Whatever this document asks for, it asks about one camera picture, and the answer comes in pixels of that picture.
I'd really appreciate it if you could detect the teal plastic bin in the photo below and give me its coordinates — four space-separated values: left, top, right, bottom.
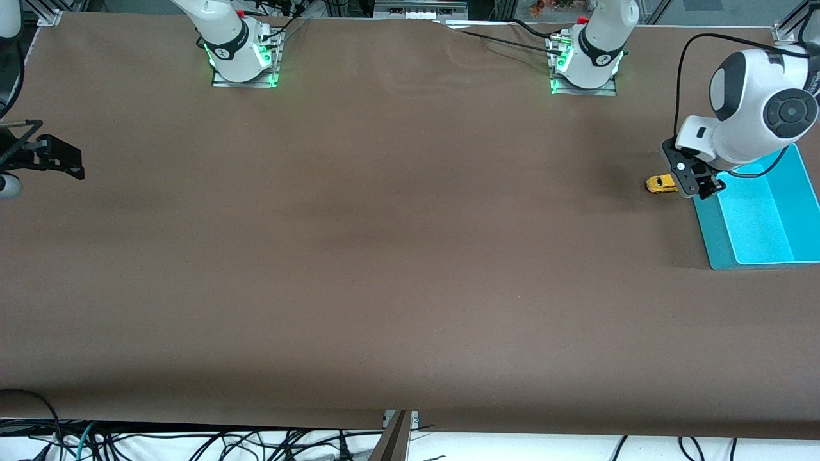
692 143 820 271

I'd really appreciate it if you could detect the brown table cover sheet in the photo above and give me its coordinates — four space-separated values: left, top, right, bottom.
0 12 820 440

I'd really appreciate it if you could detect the short black arm cable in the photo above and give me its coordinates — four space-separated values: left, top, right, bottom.
729 146 791 179

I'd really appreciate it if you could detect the long black arm cable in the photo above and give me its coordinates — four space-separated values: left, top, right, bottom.
673 33 811 145

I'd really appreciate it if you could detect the black cable on table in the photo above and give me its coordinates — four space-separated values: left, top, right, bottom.
442 18 566 53

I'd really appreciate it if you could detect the black looped floor cable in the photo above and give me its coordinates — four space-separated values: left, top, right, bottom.
0 389 65 449

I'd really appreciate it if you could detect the teal floor cable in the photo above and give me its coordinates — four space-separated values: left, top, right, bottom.
76 421 98 461

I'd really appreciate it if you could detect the aluminium profile post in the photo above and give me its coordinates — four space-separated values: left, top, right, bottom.
368 410 420 461

